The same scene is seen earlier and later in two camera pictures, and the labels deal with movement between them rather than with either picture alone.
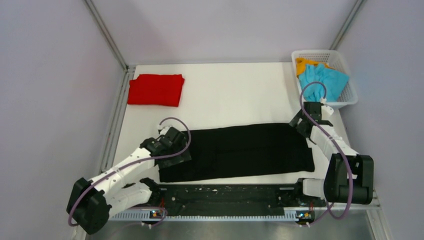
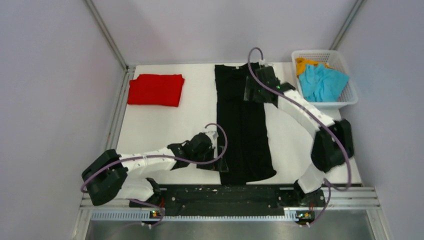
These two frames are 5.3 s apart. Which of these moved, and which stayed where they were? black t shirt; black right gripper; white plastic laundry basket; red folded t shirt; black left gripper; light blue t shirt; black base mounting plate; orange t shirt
Moved: black left gripper; black t shirt; black right gripper
Stayed: black base mounting plate; red folded t shirt; orange t shirt; white plastic laundry basket; light blue t shirt
